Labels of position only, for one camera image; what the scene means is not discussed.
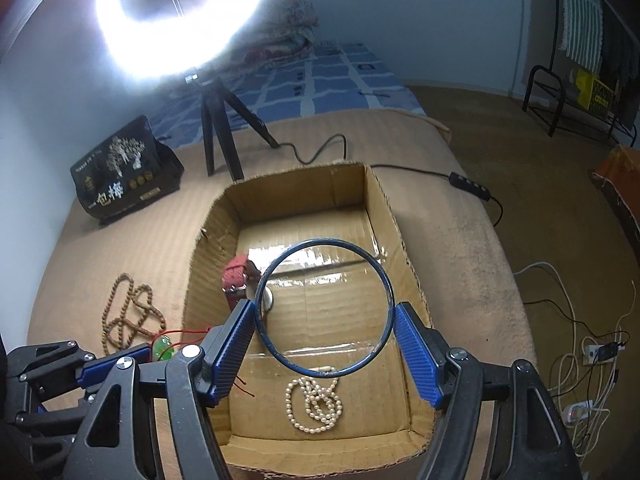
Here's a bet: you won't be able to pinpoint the green pendant red cord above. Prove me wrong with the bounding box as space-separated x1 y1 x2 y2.
150 327 256 399

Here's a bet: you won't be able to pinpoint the long brown bead necklace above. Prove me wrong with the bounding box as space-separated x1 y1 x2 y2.
98 272 170 359

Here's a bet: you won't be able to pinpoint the white pearl necklace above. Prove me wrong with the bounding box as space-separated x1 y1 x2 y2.
284 366 345 434

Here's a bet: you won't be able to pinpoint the dark blue bangle ring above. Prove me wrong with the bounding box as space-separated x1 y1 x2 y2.
252 237 393 380

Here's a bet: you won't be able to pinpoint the open cardboard box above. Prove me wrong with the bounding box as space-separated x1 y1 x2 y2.
183 162 435 477

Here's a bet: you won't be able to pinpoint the white power strip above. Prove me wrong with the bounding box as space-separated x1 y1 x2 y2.
582 341 625 366

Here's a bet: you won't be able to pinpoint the black printed gift bag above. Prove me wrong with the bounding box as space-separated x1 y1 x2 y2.
70 115 184 226

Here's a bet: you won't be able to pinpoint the black tripod stand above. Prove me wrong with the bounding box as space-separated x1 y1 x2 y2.
186 74 280 182

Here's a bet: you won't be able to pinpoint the orange covered furniture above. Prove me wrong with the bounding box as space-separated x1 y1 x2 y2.
591 145 640 259

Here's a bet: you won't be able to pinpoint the blue patterned bed sheet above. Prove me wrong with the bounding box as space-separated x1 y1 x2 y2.
150 42 426 148

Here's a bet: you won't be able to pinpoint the black clothes rack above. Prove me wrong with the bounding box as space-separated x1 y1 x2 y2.
522 0 639 148

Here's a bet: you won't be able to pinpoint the yellow box on rack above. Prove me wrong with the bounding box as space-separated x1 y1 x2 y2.
575 68 614 117

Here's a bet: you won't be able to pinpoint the folded floral quilt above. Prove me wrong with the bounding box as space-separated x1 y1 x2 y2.
217 0 319 70

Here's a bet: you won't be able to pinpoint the striped hanging towel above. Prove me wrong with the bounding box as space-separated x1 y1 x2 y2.
560 0 603 73

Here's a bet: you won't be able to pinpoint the dark hanging clothes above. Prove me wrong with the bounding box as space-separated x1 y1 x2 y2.
598 4 640 126

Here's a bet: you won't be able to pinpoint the tangled white floor cables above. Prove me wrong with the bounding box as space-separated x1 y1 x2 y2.
512 259 640 466

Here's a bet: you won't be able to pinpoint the black power cable with switch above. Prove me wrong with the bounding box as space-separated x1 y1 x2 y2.
276 133 506 226

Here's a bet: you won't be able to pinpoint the white ring light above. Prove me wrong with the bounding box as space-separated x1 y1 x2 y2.
94 0 262 80

